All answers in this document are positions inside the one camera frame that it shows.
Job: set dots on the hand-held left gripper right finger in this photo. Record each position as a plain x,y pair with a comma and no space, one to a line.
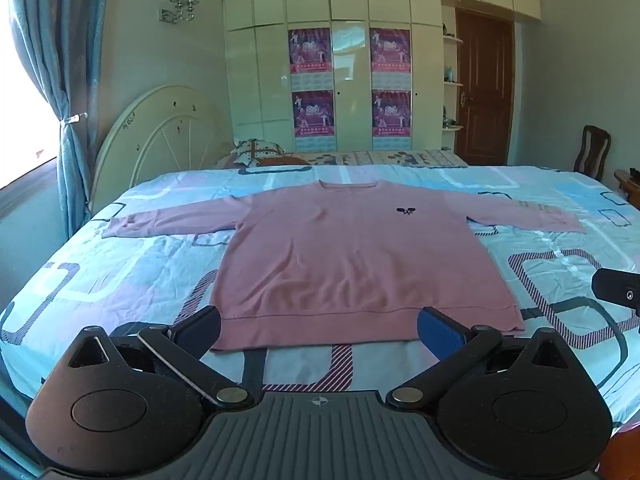
440,330

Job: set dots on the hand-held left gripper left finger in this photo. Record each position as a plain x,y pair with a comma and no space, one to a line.
201,329

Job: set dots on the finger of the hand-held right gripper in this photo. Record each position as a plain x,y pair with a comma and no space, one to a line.
617,290

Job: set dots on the pink sweater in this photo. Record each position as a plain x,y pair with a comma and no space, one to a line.
350,260

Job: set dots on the wooden side table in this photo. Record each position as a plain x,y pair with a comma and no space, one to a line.
627,182

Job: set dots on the patterned blue bed sheet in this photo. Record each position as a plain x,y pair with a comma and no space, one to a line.
100,285

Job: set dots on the dark wooden chair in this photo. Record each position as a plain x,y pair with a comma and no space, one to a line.
592,152

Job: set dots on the floral blanket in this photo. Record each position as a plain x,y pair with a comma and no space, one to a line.
380,157

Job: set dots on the patterned pillow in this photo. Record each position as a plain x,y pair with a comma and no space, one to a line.
257,151

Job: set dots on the cream round headboard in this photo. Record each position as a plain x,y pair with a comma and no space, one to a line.
160,135

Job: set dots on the brown wooden door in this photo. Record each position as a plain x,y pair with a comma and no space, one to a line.
484,85

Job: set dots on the curtain tieback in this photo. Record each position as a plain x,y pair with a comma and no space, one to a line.
72,119

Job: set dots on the white corner shelves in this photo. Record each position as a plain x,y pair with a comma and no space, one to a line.
451,82

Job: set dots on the cream wardrobe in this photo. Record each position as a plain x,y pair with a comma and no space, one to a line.
270,85

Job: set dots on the window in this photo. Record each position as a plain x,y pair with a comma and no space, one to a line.
22,110

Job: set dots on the blue curtain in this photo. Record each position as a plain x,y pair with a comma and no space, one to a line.
65,60

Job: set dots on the pink wall poster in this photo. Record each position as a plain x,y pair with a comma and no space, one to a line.
313,121
390,58
391,120
310,57

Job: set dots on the wall lamp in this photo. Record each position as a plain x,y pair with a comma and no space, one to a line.
181,0

